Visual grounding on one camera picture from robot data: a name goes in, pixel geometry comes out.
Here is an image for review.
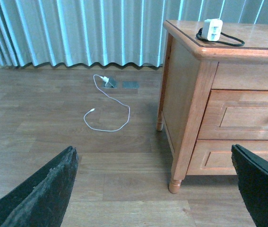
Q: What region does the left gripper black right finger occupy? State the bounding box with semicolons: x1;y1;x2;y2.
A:
231;144;268;227

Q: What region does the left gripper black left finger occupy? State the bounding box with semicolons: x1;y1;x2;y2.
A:
0;146;78;227

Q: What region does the wooden drawer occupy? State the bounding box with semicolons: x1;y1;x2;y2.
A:
187;140;268;175
198;90;268;140

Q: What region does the white charger adapter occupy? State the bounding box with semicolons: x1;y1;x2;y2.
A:
201;18;223;42

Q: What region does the black charger cable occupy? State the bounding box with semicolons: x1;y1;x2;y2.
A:
196;27;245;47

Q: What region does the wooden nightstand cabinet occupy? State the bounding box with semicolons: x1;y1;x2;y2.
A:
156;20;268;193

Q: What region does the open metal floor socket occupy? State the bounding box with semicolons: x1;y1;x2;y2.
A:
103;78;118;88

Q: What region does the white plug in floor socket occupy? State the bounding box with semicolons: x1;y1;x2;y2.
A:
100;76;109;83

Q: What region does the closed metal floor socket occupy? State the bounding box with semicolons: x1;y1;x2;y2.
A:
122;81;139;89

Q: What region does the grey pleated curtain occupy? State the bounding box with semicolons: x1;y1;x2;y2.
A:
0;0;268;67

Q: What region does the white cable on floor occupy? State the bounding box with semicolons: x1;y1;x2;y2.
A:
83;74;131;132

